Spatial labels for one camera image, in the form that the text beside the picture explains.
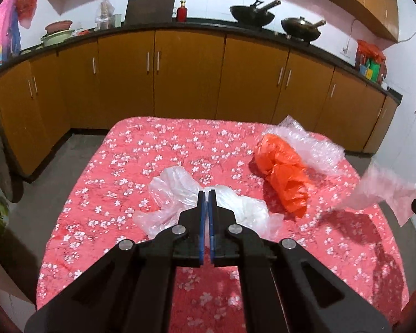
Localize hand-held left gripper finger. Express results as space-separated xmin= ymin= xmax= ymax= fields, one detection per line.
xmin=209 ymin=190 xmax=392 ymax=333
xmin=24 ymin=191 xmax=207 ymax=333

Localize clear plastic bag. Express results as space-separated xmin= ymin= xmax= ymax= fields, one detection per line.
xmin=133 ymin=166 xmax=285 ymax=240

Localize wooden base cabinets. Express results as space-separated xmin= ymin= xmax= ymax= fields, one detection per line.
xmin=0 ymin=28 xmax=403 ymax=181

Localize red hanging plastic bag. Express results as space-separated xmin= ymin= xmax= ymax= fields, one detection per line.
xmin=14 ymin=0 xmax=39 ymax=28

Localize red basin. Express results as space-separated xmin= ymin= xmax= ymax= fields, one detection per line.
xmin=45 ymin=20 xmax=73 ymax=34

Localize clear bubble wrap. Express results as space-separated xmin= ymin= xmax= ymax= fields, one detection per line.
xmin=270 ymin=115 xmax=345 ymax=177

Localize dark cutting board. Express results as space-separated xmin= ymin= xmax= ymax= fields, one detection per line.
xmin=125 ymin=0 xmax=176 ymax=25

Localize clear bag with jars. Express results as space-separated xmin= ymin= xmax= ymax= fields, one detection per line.
xmin=95 ymin=0 xmax=113 ymax=31

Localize pinkish white plastic bag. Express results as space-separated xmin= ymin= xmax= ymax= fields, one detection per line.
xmin=343 ymin=162 xmax=416 ymax=224

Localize black wok with lid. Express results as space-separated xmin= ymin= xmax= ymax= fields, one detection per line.
xmin=281 ymin=17 xmax=327 ymax=41

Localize orange plastic bag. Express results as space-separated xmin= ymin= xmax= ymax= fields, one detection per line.
xmin=250 ymin=133 xmax=313 ymax=217

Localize white power cable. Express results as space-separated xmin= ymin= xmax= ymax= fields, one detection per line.
xmin=345 ymin=19 xmax=359 ymax=51

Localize red floral tablecloth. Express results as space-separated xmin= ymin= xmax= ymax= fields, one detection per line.
xmin=36 ymin=116 xmax=410 ymax=333

